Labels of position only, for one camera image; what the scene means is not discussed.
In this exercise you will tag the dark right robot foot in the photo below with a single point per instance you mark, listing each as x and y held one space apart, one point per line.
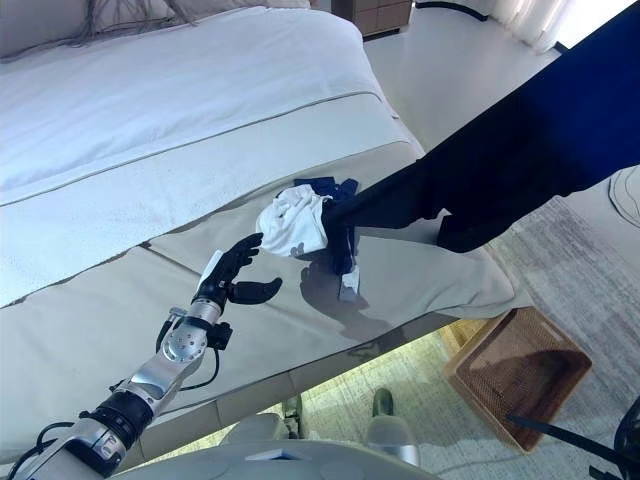
384 402

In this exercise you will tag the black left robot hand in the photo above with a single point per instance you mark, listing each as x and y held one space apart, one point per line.
225 270

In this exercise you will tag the light bed pillow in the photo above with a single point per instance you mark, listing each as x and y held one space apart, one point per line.
225 25

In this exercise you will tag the brown wooden nightstand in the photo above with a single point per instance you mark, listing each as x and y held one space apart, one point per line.
375 15

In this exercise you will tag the cream duvet with grey piping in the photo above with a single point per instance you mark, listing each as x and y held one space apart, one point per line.
200 185

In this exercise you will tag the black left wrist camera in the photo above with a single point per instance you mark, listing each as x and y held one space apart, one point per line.
223 335

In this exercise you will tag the bed with beige cover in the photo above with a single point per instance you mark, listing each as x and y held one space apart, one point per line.
125 300

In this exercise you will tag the navy blue shorts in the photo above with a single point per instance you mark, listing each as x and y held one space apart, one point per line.
345 250

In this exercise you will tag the silver robot torso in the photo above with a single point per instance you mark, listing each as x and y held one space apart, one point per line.
325 465

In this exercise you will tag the brown wicker basket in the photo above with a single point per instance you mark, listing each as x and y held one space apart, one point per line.
515 385

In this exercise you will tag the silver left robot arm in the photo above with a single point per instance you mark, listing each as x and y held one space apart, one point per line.
180 345

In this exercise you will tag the black trousers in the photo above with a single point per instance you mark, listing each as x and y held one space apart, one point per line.
500 165

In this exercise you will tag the white bed sheet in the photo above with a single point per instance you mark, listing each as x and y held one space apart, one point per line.
175 100

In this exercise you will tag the silver left robot leg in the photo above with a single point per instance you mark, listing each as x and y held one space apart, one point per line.
260 425

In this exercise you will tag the white t-shirt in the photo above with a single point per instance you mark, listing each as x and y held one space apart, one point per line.
290 220

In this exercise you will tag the grey woven rug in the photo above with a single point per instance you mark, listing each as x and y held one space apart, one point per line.
550 260

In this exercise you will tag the beige upholstered bed frame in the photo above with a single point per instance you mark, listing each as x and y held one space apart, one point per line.
200 425

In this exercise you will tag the white sheer curtain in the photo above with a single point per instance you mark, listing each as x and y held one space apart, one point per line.
530 22

